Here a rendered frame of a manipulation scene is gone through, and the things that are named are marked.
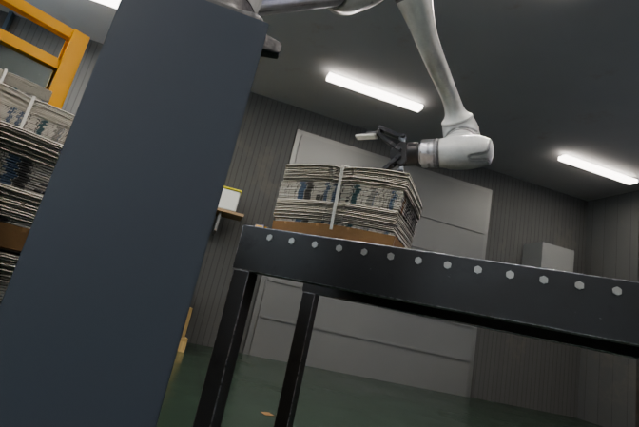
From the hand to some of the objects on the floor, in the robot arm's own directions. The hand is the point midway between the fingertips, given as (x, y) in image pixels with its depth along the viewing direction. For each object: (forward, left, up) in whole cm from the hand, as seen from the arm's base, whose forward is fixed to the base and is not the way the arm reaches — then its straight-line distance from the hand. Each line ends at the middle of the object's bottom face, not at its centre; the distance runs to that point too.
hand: (358, 156), depth 147 cm
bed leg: (-10, +27, -113) cm, 116 cm away
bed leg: (+31, -2, -113) cm, 117 cm away
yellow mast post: (+131, +138, -113) cm, 221 cm away
